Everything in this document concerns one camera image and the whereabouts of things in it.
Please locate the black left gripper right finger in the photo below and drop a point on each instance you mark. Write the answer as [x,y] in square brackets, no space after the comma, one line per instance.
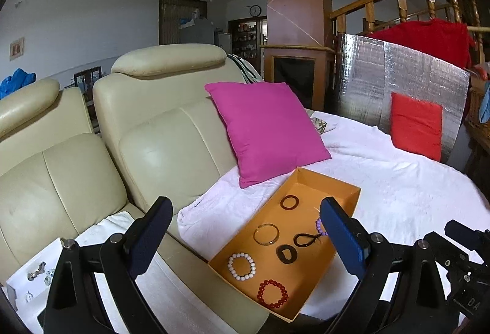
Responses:
[399,288]

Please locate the wicker basket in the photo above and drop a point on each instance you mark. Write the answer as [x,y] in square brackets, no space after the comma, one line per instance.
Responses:
[473,119]

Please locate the blue cloth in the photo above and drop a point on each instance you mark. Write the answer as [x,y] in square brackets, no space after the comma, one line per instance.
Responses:
[19,79]

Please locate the orange cardboard box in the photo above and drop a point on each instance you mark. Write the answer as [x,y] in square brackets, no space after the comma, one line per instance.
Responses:
[256,272]

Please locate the magenta pillow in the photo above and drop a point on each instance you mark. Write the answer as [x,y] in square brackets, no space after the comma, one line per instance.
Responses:
[270,131]

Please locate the red cloth on railing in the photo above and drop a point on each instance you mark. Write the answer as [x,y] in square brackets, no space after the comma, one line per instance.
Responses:
[444,40]

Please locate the wooden cabinet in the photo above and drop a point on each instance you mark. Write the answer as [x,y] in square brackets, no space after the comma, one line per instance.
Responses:
[305,69]

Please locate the dark maroon bangle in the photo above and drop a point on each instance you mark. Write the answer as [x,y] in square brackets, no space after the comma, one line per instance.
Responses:
[289,202]

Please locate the white jewelry card box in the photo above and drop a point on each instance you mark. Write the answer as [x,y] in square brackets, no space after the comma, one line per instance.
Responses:
[28,288]

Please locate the red cushion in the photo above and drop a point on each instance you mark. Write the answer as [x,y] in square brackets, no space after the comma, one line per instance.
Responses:
[416,126]

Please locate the white towel on sofa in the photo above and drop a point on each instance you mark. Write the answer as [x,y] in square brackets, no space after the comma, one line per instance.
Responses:
[177,308]

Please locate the black scrunchie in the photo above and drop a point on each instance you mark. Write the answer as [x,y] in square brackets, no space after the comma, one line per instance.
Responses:
[286,254]

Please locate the cream leather sofa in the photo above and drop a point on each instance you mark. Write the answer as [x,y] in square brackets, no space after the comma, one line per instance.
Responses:
[159,134]

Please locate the wooden stair railing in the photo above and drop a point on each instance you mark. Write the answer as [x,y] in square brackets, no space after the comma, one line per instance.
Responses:
[382,14]

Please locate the round wall clock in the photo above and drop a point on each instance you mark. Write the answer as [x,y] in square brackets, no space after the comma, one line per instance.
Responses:
[255,10]

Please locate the silver foil insulation panel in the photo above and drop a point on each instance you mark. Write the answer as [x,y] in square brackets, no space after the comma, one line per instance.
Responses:
[368,71]

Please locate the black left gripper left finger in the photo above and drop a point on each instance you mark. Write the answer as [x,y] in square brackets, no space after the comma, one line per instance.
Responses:
[74,303]

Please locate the thin metal bangle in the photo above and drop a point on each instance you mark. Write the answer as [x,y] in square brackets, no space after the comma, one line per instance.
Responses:
[266,234]

